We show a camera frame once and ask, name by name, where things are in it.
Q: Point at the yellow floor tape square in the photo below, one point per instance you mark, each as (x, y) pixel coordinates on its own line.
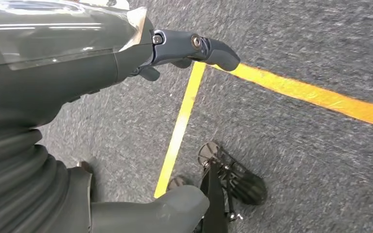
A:
(186, 106)

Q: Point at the black robot foot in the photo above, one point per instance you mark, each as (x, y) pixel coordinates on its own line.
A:
(238, 186)

